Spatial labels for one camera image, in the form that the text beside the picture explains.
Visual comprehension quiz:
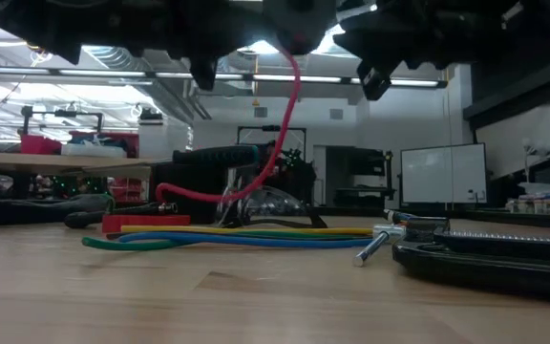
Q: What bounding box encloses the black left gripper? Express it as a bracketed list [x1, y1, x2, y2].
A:
[83, 0, 266, 92]

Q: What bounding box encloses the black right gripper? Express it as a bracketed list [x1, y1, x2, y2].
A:
[334, 0, 505, 101]

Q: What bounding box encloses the red cord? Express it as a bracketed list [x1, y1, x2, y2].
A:
[154, 45, 303, 204]

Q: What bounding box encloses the black rectangular stand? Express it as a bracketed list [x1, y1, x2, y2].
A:
[235, 124, 307, 149]

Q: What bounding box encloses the black cabinet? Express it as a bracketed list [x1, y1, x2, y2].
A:
[325, 145, 396, 207]

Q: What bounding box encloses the long ceiling light bar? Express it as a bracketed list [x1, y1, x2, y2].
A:
[0, 65, 449, 90]

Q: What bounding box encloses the white whiteboard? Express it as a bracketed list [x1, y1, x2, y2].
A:
[400, 141, 489, 205]

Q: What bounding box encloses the black idle robot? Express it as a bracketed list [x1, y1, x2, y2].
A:
[255, 145, 317, 204]

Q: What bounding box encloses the white plastic tub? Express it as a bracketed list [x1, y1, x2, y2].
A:
[60, 141, 128, 159]

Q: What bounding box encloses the red crate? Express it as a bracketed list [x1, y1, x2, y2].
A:
[110, 177, 145, 204]

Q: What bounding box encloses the clear plastic bag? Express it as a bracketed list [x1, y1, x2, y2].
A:
[212, 184, 328, 229]

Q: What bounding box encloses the red perforated block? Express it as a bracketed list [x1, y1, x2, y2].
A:
[101, 214, 192, 234]

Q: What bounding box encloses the red storage box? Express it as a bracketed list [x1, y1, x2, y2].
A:
[20, 134, 64, 156]

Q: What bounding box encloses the wooden workbench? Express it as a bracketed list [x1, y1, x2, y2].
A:
[0, 151, 174, 181]

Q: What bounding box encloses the small black metal-tipped tool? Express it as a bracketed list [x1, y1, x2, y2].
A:
[63, 201, 180, 229]

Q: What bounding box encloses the black tray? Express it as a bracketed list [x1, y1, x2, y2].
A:
[350, 217, 550, 303]

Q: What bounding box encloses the black work glove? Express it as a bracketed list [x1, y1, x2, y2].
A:
[0, 192, 116, 226]

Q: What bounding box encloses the blue black handled screwdriver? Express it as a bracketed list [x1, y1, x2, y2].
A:
[172, 144, 261, 168]

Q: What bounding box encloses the black gantry frame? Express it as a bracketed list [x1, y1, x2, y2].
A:
[19, 104, 105, 136]

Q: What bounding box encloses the multicoloured wire harness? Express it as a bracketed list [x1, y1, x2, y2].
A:
[81, 208, 419, 252]

